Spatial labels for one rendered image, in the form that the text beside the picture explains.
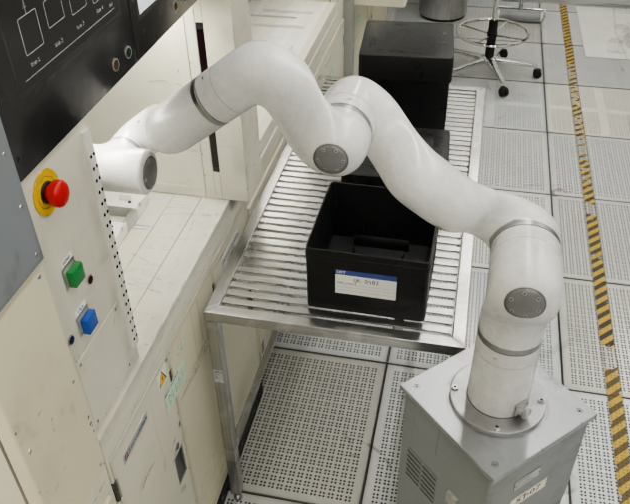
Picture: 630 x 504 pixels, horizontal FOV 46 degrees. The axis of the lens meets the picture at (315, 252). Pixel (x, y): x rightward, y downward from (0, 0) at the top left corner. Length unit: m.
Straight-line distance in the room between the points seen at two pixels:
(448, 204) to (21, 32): 0.67
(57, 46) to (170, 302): 0.68
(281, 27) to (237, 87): 1.75
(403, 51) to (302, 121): 1.24
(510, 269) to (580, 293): 1.85
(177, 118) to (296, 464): 1.39
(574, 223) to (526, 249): 2.20
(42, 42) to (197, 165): 0.86
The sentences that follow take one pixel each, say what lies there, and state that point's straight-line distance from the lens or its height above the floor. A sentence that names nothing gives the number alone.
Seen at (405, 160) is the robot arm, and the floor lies 1.31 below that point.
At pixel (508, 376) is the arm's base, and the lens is 1.43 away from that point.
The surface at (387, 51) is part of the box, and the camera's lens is 2.33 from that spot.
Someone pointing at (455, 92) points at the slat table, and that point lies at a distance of 2.67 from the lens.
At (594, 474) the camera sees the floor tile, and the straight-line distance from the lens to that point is 2.47.
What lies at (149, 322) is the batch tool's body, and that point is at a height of 0.87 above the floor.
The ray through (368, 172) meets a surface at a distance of 2.00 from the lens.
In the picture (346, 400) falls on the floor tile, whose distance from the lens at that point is 2.52.
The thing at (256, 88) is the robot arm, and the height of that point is 1.42.
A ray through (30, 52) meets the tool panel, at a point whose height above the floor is 1.54.
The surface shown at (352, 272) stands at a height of 0.88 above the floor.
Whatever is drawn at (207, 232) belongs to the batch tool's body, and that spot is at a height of 0.87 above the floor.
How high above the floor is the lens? 1.92
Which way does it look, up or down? 38 degrees down
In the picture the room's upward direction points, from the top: 1 degrees counter-clockwise
